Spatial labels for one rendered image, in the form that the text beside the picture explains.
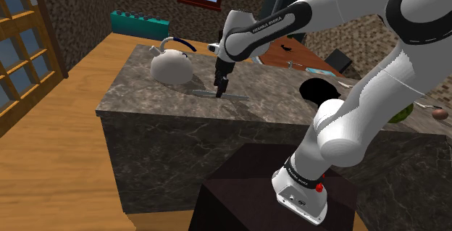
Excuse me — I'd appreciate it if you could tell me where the grey knife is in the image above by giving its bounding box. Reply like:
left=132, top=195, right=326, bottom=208
left=191, top=88, right=251, bottom=101

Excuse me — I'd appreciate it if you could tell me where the red-brown table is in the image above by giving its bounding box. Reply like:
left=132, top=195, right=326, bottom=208
left=252, top=34, right=346, bottom=79

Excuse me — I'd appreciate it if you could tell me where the black bowl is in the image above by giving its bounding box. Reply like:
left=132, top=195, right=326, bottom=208
left=298, top=78, right=342, bottom=108

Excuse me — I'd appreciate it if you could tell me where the teal box with dark knobs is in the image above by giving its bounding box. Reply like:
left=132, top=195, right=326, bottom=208
left=109, top=9, right=171, bottom=42

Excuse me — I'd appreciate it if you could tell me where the dark robot stand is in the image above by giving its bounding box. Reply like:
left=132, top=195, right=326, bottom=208
left=188, top=142, right=359, bottom=231

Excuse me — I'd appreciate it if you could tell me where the green watermelon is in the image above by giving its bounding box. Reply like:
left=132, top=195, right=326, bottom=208
left=388, top=103, right=415, bottom=125

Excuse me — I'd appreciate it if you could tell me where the wooden door with glass panes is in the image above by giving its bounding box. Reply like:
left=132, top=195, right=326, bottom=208
left=0, top=0, right=69, bottom=139

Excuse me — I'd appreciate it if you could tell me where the brown egg-shaped thing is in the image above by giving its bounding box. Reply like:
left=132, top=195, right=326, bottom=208
left=432, top=108, right=450, bottom=121

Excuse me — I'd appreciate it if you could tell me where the white kettle with blue handle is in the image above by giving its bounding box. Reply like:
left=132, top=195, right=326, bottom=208
left=148, top=36, right=197, bottom=85

